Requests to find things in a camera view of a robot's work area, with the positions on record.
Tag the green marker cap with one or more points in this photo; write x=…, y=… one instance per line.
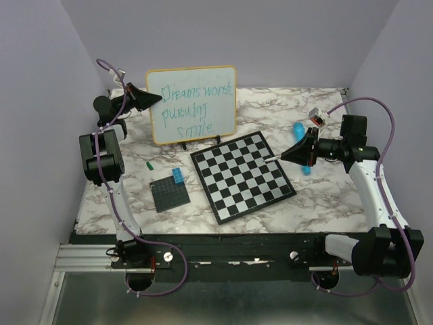
x=149, y=165

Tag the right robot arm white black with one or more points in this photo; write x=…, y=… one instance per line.
x=390, y=247

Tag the wire whiteboard stand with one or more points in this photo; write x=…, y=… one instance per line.
x=199, y=141

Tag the white whiteboard marker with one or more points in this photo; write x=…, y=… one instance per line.
x=269, y=160

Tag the blue lego brick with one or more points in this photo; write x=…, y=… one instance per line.
x=177, y=175

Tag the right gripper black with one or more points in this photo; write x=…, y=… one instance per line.
x=302, y=151

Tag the black white chessboard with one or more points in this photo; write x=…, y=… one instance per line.
x=236, y=179

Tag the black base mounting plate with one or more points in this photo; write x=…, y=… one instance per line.
x=236, y=257

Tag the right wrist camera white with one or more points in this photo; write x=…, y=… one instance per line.
x=319, y=117

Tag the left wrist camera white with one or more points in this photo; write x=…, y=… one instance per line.
x=118, y=76

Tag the dark grey lego baseplate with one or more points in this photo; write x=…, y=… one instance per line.
x=168, y=194

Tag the aluminium rail frame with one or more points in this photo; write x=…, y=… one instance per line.
x=90, y=291

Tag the yellow framed whiteboard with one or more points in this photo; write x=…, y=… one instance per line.
x=197, y=103

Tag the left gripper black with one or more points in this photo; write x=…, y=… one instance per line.
x=142, y=99

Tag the blue cylindrical eraser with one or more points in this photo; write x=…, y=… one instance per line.
x=299, y=132

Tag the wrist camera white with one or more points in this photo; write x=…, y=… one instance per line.
x=319, y=117
x=118, y=76

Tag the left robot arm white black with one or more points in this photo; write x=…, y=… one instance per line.
x=104, y=166

